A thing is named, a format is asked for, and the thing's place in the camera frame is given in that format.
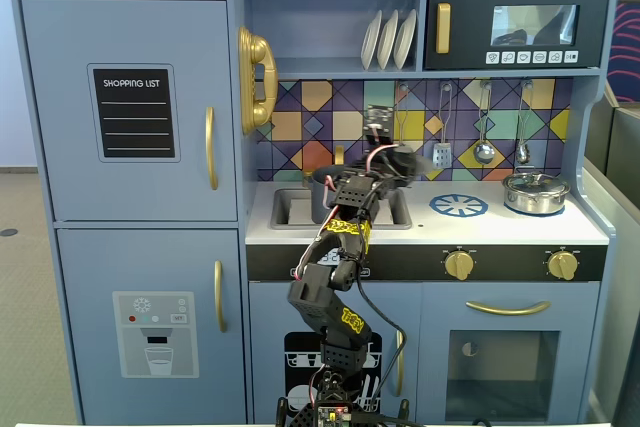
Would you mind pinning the small steel spoon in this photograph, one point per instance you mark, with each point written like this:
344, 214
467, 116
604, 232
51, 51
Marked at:
523, 153

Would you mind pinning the gold stove knob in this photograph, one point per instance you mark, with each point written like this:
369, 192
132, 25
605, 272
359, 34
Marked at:
563, 265
459, 265

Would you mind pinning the black toy microwave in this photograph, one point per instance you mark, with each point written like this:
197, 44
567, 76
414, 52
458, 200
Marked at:
470, 37

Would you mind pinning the gray pot lid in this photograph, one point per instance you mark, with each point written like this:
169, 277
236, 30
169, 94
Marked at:
419, 163

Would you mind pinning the large blue fridge door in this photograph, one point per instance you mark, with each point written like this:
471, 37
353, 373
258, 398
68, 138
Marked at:
60, 172

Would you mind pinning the blue freezer door with dispenser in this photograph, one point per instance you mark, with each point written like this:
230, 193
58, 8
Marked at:
90, 257

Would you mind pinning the white toy plate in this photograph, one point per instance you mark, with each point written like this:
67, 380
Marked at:
386, 42
404, 39
370, 42

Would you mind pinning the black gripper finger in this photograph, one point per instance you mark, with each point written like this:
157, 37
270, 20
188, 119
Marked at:
402, 151
400, 180

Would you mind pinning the gold toy telephone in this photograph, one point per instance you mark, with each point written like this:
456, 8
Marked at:
250, 72

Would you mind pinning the colourful tile backsplash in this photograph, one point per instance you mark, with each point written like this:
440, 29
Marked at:
310, 97

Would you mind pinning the gray toy pot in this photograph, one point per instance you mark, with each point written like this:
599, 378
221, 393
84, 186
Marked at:
320, 202

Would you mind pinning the steel slotted spatula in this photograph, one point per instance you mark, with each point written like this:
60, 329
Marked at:
442, 156

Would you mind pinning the digital clock display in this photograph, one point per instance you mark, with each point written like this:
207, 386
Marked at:
329, 257

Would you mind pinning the steel ladle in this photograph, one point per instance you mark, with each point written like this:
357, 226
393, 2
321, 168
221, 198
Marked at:
484, 152

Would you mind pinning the green controller board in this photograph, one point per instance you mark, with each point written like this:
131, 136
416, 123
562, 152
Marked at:
332, 416

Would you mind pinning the dark round floor cover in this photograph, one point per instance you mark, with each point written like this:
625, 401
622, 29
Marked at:
8, 232

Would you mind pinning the stainless steel pot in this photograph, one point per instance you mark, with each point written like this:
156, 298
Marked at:
530, 203

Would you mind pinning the gold toy faucet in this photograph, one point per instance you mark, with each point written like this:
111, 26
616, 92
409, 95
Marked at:
339, 153

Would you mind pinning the black stove control panel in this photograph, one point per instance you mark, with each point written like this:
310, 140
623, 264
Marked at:
410, 262

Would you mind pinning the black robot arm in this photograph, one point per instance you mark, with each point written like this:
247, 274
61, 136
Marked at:
320, 302

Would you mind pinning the gray partition furniture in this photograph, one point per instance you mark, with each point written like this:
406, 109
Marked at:
625, 147

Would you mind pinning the gray toy sink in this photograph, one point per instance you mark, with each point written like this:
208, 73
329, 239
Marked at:
280, 207

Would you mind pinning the blue oven door with window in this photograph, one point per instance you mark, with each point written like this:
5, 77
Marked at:
435, 307

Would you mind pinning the black shopping list board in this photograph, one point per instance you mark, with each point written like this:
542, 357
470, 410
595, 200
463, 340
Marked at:
115, 142

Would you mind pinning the black dishwasher rack sticker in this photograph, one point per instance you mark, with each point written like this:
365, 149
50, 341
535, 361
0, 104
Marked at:
295, 347

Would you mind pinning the steel pot lid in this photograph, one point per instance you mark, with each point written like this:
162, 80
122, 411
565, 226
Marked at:
535, 182

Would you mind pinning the gray water dispenser panel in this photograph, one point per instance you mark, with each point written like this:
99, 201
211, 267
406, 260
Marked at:
160, 347

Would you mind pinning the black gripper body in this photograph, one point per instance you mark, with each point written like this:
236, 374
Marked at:
403, 159

